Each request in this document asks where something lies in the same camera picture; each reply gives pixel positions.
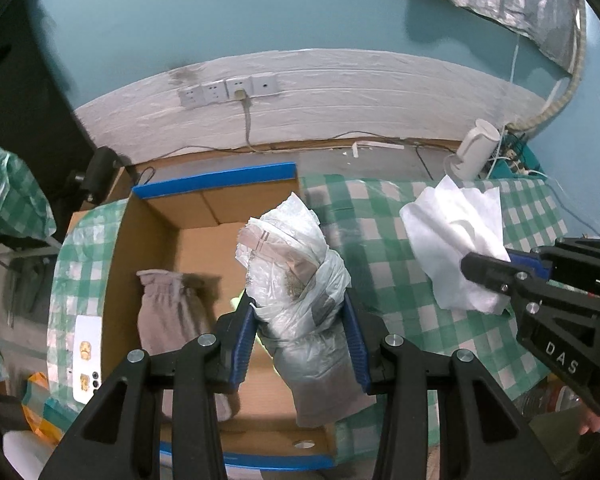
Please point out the person's right hand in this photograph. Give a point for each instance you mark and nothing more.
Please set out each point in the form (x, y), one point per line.
(594, 422)

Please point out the green checked tablecloth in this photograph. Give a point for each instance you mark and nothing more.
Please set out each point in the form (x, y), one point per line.
(380, 240)

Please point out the light green cloth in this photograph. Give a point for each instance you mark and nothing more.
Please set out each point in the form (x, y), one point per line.
(236, 302)

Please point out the white wall power strip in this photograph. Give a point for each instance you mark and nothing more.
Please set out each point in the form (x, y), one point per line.
(237, 84)

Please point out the grey sock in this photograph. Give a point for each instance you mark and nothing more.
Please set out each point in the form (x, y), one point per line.
(165, 310)

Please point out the orange packet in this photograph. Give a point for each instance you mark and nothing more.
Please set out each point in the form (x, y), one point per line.
(40, 410)

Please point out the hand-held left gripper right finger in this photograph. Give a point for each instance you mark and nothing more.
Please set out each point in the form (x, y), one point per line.
(357, 355)

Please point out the black cylindrical device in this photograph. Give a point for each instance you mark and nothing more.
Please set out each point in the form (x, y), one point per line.
(100, 170)

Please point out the white electric kettle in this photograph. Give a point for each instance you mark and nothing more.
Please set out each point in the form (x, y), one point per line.
(472, 150)

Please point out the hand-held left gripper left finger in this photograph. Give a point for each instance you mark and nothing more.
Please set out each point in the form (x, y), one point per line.
(242, 355)

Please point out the person's dark clothing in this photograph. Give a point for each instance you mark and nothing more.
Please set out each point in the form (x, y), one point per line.
(580, 455)

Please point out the translucent plastic bag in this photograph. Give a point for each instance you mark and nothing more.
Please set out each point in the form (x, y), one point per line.
(300, 260)

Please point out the green basket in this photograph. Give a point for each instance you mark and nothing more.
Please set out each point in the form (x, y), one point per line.
(530, 160)

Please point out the white single-hole wall socket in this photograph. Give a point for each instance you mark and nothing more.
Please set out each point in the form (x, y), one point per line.
(265, 85)

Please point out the white tissue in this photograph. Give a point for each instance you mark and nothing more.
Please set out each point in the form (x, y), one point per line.
(455, 230)

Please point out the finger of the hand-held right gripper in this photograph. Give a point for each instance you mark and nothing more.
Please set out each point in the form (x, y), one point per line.
(530, 262)
(490, 272)

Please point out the grey metal frame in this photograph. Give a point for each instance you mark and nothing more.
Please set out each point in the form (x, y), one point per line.
(15, 252)

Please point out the blue-edged cardboard box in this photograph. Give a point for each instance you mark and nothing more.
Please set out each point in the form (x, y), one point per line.
(205, 240)

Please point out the silver tarp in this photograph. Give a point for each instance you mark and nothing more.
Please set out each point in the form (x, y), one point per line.
(505, 0)

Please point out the white smartphone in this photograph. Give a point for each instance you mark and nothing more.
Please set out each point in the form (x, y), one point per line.
(87, 330)

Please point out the black cabinet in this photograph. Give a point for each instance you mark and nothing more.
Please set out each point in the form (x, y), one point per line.
(20, 85)

